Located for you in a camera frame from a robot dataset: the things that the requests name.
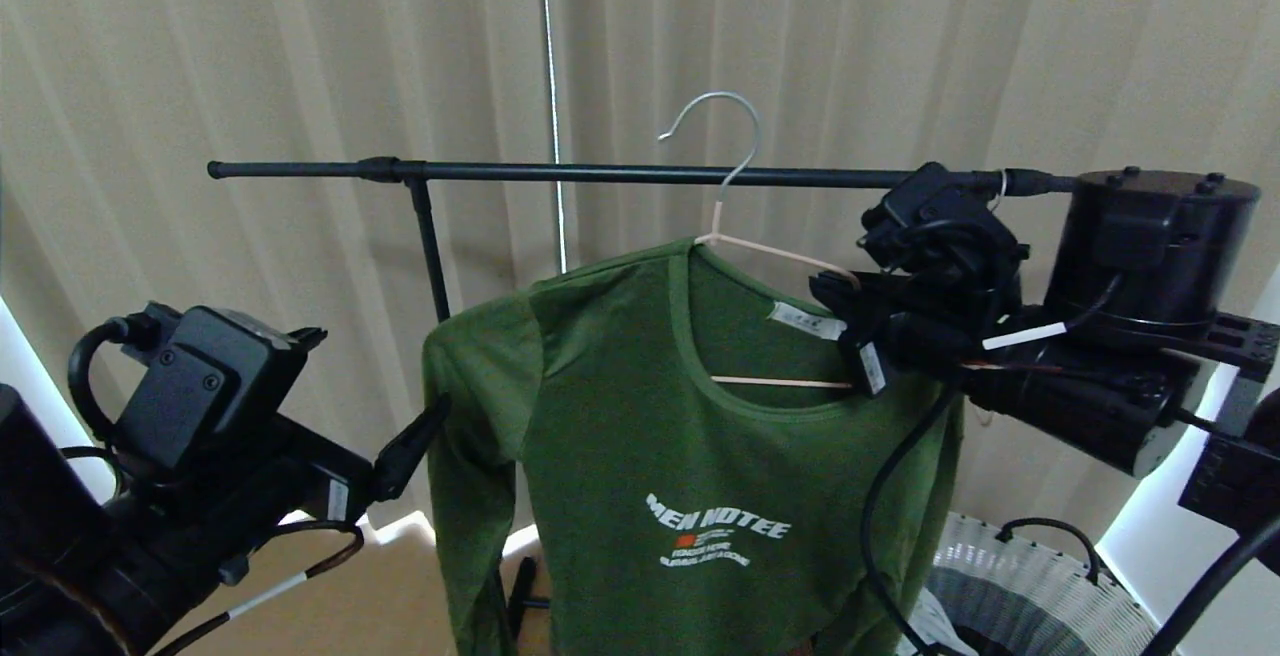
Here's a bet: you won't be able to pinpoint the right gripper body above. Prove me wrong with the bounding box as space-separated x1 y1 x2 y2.
845 276 1217 479

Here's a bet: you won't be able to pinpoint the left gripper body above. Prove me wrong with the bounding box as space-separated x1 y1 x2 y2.
0 424 379 656

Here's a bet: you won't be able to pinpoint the pink clothes hanger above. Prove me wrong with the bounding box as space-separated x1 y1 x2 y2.
656 90 867 393

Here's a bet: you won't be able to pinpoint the green long-sleeved shirt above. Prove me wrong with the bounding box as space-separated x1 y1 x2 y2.
419 238 967 656

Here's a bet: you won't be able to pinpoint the white laundry basket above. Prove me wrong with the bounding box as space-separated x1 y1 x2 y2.
924 510 1162 656

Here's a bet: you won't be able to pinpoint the black clothes rack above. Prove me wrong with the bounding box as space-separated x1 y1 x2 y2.
206 157 1081 639

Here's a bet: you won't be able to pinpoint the pale grey shorts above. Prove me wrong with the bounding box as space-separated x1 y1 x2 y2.
894 614 963 656

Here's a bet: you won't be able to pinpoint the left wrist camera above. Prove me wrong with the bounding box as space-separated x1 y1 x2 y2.
114 303 328 473

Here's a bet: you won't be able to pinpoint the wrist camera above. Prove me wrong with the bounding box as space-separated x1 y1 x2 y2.
859 160 1032 283
114 303 328 473

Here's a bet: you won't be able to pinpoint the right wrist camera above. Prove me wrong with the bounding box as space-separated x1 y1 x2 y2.
859 160 1032 283

